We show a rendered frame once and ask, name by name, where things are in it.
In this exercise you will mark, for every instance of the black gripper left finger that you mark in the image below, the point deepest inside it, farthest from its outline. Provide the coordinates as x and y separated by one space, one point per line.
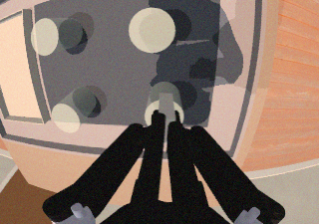
83 201

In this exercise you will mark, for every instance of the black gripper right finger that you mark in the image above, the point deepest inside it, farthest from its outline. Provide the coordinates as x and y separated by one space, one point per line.
238 197

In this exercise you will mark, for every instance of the grey cylinder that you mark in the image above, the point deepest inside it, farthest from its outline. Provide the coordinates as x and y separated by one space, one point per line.
52 35
154 99
152 30
71 111

